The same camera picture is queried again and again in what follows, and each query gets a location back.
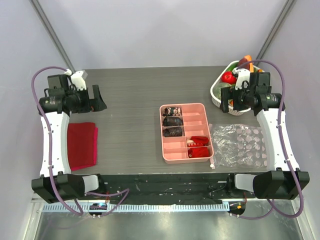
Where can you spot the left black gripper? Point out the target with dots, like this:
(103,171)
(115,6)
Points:
(96,104)

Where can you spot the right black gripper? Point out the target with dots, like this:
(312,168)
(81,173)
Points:
(236,98)

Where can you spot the orange papaya slice toy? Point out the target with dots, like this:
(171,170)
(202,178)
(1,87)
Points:
(246,63)

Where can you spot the clear pink zip bag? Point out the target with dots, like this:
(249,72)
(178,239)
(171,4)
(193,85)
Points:
(238,146)

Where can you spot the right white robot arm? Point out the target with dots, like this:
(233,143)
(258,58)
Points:
(283,180)

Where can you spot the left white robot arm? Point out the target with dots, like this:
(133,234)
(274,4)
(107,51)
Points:
(56,182)

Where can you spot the red tomato toy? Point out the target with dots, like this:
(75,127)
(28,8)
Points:
(228,77)

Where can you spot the pink compartment tray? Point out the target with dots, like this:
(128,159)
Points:
(195,123)

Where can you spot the red folded cloth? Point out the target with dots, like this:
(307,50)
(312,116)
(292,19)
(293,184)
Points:
(82,145)

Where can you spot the red white rolled sock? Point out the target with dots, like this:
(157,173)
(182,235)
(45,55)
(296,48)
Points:
(197,141)

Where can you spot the floral dark rolled sock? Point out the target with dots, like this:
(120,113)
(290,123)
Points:
(172,111)

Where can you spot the dark rolled sock lower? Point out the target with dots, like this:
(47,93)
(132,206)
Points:
(172,132)

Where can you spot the dark rolled sock middle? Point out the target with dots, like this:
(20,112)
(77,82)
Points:
(172,121)

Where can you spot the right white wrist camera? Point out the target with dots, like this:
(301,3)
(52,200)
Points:
(242,76)

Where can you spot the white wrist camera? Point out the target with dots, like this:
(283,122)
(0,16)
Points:
(242,76)
(78,79)

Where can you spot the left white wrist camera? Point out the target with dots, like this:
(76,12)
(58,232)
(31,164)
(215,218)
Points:
(78,79)

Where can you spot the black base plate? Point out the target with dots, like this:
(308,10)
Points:
(170,189)

